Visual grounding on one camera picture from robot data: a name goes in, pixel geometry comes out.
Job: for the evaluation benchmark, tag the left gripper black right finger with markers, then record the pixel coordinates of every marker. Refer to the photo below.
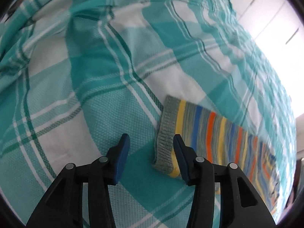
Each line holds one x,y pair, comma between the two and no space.
240,206

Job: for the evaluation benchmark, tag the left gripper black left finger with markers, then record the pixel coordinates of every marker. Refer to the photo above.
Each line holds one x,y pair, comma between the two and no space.
61,205

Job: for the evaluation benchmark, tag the striped knit sweater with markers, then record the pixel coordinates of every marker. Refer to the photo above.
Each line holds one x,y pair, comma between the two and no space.
218,140

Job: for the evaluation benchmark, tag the teal plaid bedspread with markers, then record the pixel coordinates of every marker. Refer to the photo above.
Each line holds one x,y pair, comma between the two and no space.
77,74

